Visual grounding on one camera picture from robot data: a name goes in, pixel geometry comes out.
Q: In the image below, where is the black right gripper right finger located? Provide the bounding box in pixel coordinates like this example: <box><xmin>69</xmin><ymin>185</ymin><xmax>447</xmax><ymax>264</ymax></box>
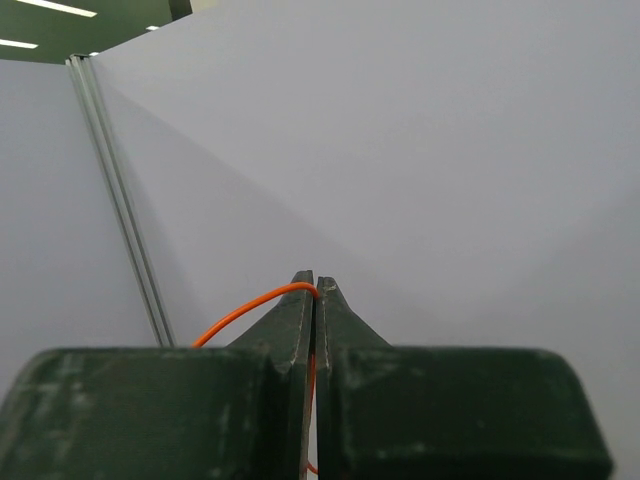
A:
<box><xmin>315</xmin><ymin>277</ymin><xmax>614</xmax><ymax>479</ymax></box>

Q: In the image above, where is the aluminium corner post left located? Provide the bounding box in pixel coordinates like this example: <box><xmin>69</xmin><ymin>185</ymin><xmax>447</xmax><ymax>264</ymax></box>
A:
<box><xmin>65</xmin><ymin>54</ymin><xmax>176</xmax><ymax>347</ymax></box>

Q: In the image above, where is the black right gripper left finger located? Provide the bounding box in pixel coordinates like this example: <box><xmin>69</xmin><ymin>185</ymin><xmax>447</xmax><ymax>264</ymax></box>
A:
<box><xmin>1</xmin><ymin>271</ymin><xmax>315</xmax><ymax>479</ymax></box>

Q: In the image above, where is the orange cable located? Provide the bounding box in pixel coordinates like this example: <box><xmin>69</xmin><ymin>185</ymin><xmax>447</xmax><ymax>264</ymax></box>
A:
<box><xmin>190</xmin><ymin>281</ymin><xmax>321</xmax><ymax>476</ymax></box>

